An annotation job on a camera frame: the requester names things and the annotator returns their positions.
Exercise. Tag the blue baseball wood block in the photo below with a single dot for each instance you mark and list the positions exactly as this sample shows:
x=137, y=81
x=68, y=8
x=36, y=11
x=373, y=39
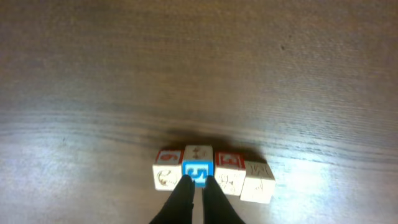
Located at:
x=230, y=172

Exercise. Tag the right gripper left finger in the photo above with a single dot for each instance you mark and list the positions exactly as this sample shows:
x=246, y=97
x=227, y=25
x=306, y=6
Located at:
x=178, y=208

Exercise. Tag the blue number 5 block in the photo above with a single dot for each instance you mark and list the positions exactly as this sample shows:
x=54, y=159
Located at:
x=198, y=163

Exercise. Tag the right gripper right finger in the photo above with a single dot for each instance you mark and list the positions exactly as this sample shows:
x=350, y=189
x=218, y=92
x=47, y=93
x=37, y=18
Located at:
x=216, y=207

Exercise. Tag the letter M wood block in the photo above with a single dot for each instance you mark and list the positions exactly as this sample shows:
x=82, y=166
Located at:
x=259, y=183

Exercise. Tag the red number wood block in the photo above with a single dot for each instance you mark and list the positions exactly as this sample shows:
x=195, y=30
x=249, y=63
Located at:
x=167, y=169

